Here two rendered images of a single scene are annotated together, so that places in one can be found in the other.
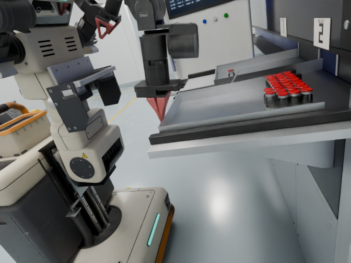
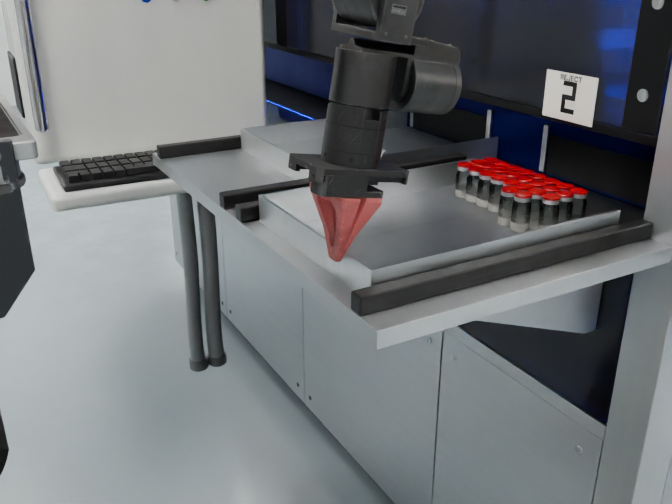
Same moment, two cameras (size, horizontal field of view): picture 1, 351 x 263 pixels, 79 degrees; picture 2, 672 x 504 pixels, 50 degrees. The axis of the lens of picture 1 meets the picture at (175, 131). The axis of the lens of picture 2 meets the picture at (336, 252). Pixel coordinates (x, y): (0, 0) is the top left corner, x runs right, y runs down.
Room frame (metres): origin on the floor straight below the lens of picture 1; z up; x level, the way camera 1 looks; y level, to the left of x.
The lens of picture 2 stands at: (0.08, 0.51, 1.19)
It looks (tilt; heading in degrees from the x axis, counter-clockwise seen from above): 23 degrees down; 312
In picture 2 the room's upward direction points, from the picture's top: straight up
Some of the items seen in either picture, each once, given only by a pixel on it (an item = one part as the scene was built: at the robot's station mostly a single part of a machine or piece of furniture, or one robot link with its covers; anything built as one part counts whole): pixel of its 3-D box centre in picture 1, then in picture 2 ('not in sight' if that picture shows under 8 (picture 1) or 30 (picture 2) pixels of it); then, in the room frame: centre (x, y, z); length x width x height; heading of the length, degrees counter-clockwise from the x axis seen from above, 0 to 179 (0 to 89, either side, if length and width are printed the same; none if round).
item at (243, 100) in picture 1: (231, 102); (433, 216); (0.53, -0.16, 0.90); 0.34 x 0.26 x 0.04; 72
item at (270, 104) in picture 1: (270, 101); (521, 211); (0.45, -0.23, 0.90); 0.02 x 0.02 x 0.05
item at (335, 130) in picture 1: (245, 90); (386, 193); (0.68, -0.26, 0.87); 0.70 x 0.48 x 0.02; 162
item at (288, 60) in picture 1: (259, 67); (366, 143); (0.82, -0.38, 0.90); 0.34 x 0.26 x 0.04; 72
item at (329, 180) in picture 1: (265, 74); (284, 160); (1.28, -0.63, 0.73); 1.98 x 0.01 x 0.25; 162
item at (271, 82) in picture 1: (276, 92); (503, 195); (0.50, -0.27, 0.90); 0.18 x 0.02 x 0.05; 162
